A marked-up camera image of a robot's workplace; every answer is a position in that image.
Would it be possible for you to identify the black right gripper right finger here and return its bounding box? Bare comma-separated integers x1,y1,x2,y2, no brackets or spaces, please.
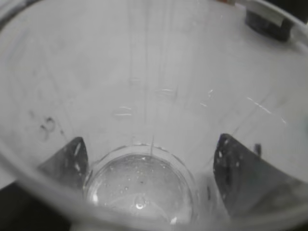
213,133,308,217

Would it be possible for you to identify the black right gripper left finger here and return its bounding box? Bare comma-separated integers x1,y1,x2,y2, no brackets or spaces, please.
39,137,89,190

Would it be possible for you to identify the transparent plastic cup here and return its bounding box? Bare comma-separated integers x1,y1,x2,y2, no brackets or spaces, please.
0,0,308,231

